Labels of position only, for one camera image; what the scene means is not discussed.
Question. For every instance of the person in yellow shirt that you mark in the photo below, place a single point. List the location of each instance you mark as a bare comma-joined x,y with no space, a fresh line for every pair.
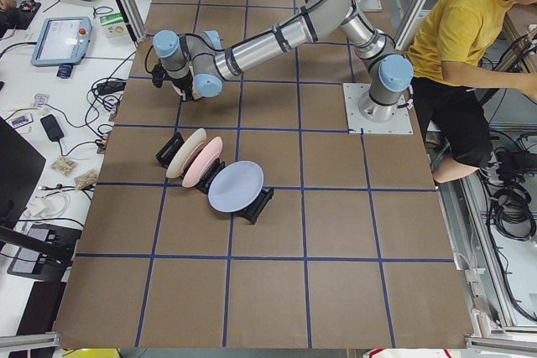
445,54

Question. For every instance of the black monitor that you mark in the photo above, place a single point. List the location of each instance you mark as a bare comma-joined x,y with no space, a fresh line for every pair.
21,169

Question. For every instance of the green white box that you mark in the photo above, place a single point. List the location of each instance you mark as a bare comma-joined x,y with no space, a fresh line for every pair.
113,25

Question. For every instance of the pink plate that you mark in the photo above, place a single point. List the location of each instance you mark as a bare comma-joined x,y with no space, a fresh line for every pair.
203,161

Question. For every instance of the white ceramic bowl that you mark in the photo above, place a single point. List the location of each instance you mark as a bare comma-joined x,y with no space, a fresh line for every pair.
197,96

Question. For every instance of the near blue teach pendant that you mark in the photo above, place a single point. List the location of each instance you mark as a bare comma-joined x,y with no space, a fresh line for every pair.
62,41

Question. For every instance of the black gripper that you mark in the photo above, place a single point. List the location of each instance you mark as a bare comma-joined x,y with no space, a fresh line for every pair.
187,90

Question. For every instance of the black dish rack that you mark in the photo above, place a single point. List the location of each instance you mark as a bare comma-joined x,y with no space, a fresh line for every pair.
250,213

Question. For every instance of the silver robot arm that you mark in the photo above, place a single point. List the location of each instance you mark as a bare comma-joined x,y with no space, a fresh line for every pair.
197,64

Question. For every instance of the cream plate in rack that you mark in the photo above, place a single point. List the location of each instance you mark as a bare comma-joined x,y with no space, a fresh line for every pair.
186,153

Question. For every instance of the black phone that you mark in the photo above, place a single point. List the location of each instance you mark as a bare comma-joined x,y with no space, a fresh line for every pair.
52,128

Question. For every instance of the light blue plate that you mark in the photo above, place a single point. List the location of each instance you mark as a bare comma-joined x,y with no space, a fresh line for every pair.
236,186

